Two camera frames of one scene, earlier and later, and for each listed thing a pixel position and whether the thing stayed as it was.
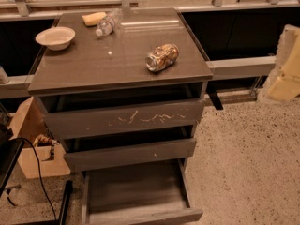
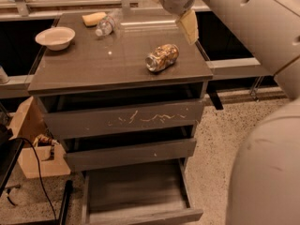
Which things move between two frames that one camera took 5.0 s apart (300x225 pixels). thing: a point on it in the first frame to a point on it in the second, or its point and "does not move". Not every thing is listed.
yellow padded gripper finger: x=287 y=85 to x=187 y=22
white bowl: x=56 y=38 does not move
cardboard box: x=40 y=154 does not move
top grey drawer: x=89 y=122 does not move
